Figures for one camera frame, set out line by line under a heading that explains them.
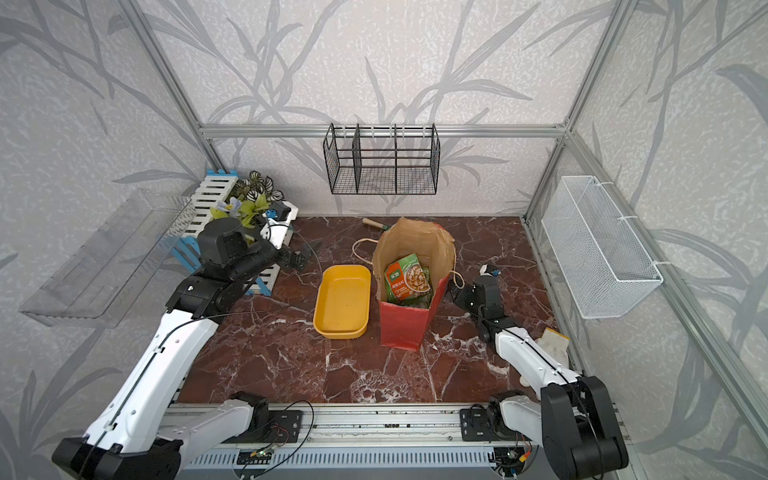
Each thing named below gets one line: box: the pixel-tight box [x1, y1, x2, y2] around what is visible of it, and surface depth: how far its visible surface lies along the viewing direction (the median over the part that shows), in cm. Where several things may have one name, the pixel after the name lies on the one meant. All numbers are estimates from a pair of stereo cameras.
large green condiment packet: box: [387, 286, 434, 309], surface depth 95 cm
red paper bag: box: [372, 217, 457, 352], surface depth 88 cm
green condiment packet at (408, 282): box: [384, 253, 434, 308], surface depth 96 cm
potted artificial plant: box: [210, 170, 285, 228], surface depth 91 cm
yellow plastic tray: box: [313, 265, 371, 340], surface depth 96 cm
